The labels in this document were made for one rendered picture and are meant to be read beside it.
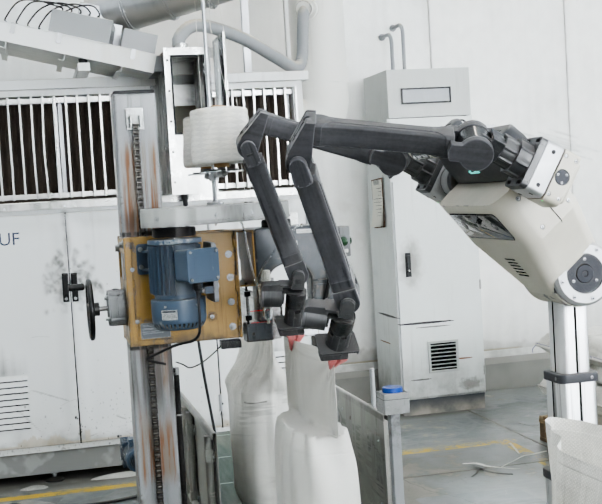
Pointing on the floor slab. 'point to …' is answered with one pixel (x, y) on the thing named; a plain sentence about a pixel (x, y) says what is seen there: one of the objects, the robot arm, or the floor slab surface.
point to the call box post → (396, 459)
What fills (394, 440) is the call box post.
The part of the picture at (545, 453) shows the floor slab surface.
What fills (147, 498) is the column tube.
